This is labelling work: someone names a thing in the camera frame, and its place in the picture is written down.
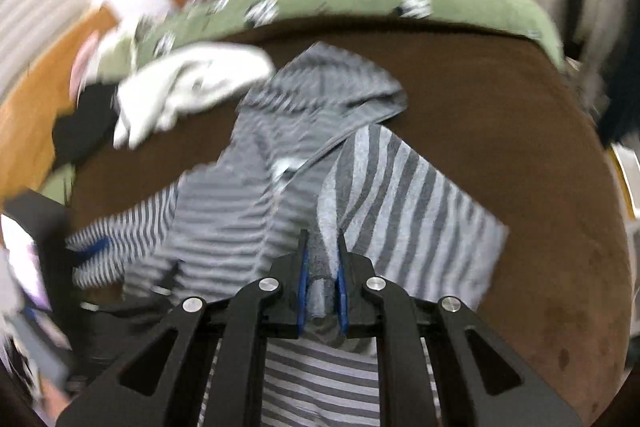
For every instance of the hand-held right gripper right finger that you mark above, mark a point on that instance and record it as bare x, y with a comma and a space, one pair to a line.
341, 297

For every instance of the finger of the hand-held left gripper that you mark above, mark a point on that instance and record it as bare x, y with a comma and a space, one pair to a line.
96, 248

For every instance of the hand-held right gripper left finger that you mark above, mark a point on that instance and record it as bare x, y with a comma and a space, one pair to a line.
301, 287

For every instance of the grey striped hoodie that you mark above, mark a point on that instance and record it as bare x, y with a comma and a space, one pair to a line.
240, 207

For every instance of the wooden headboard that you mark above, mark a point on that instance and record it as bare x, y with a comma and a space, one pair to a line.
30, 117

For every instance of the black cloth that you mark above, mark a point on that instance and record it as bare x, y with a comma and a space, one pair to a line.
85, 122

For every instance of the pink cloth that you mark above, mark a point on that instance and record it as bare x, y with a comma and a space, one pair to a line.
84, 62

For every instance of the white fleece garment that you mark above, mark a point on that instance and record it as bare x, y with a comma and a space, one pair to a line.
185, 82

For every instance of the white slatted blind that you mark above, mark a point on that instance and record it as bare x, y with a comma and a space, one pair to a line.
40, 7

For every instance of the brown blanket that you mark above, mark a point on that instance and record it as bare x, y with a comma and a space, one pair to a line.
525, 132

